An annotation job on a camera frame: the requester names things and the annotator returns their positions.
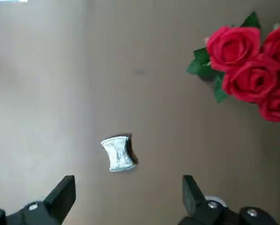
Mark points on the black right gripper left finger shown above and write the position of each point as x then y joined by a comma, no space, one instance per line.
57,199

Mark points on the silver sponge cloth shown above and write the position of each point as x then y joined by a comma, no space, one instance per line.
117,153

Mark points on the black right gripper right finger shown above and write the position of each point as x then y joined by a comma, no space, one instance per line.
193,197

